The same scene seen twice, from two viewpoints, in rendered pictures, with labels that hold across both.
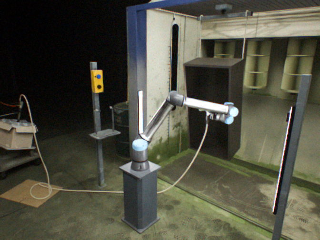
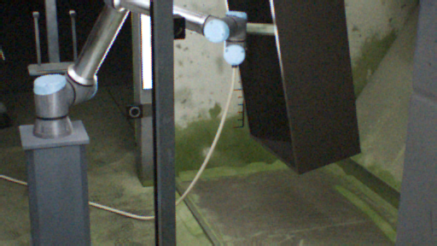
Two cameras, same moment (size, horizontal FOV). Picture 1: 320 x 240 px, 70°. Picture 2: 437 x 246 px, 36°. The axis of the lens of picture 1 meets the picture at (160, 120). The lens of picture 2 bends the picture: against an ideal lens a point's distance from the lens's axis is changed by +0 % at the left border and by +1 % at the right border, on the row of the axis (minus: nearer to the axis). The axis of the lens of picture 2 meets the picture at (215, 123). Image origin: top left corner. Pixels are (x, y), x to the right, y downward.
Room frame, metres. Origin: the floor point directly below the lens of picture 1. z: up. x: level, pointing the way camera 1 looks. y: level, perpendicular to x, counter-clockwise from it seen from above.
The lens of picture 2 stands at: (-0.18, -2.04, 1.72)
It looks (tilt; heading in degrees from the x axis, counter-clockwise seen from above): 18 degrees down; 30
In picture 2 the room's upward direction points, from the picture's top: straight up
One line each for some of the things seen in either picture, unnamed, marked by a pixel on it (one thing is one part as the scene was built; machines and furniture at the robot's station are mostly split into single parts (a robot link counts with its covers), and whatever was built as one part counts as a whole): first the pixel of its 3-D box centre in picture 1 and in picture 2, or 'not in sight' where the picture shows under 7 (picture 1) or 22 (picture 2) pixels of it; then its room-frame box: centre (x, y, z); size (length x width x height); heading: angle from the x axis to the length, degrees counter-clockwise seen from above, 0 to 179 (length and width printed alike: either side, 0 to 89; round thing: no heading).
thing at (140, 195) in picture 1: (140, 194); (57, 192); (2.11, 0.19, 0.32); 0.31 x 0.31 x 0.64; 48
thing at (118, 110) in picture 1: (131, 129); not in sight; (3.86, 0.51, 0.44); 0.59 x 0.58 x 0.89; 29
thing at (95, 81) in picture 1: (97, 81); not in sight; (2.74, 0.75, 1.42); 0.12 x 0.06 x 0.26; 138
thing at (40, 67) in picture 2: (105, 121); (55, 39); (2.67, 0.66, 0.95); 0.26 x 0.15 x 0.32; 138
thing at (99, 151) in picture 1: (97, 128); (54, 56); (2.78, 0.79, 0.82); 0.06 x 0.06 x 1.64; 48
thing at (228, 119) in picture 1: (226, 118); (235, 51); (2.31, -0.69, 1.11); 0.12 x 0.09 x 0.10; 27
